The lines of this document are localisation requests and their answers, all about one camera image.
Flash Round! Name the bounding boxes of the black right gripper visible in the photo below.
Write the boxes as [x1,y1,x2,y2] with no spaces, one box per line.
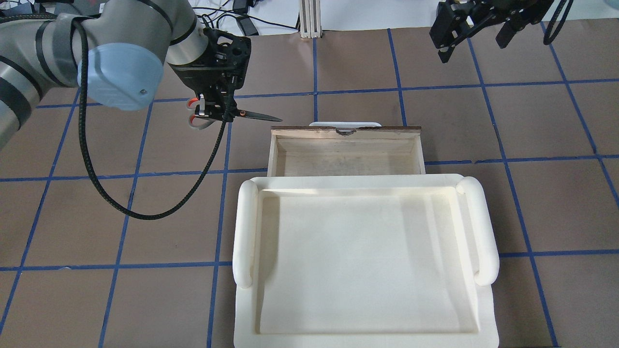
[429,0,554,64]

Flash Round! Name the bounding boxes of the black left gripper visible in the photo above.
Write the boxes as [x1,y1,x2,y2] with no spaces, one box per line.
[169,28,251,122]

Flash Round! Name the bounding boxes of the grey orange handled scissors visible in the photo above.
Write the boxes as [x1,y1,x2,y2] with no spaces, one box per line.
[186,97,282,131]

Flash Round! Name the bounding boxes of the dark wooden drawer box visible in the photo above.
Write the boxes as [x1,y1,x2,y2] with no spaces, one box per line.
[267,125,426,177]

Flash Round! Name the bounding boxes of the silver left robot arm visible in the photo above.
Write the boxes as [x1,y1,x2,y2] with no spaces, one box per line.
[0,0,251,147]

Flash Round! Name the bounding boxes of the black power brick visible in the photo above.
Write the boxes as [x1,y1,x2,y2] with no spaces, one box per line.
[235,15,259,37]

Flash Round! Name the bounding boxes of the white plastic tray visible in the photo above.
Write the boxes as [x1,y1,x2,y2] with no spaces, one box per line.
[232,174,500,348]

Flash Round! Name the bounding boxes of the black braided right cable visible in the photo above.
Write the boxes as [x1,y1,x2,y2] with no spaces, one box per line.
[542,0,575,46]

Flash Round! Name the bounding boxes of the black braided cable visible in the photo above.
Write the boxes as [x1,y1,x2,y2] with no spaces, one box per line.
[542,0,575,46]
[72,18,228,221]

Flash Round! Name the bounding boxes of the white drawer handle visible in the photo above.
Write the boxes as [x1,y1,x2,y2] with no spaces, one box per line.
[309,121,382,129]

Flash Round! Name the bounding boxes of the aluminium frame post left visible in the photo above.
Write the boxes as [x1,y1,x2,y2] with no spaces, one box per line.
[299,0,323,38]

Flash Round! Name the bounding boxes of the black braided left cable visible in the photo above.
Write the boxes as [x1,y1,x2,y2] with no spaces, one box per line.
[72,18,228,221]

